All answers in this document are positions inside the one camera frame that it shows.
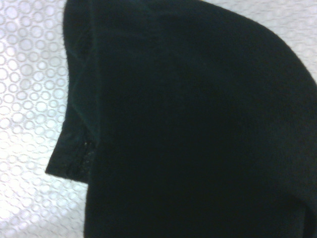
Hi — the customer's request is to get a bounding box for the black garment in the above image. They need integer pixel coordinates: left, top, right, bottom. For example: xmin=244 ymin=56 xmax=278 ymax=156
xmin=45 ymin=0 xmax=317 ymax=238

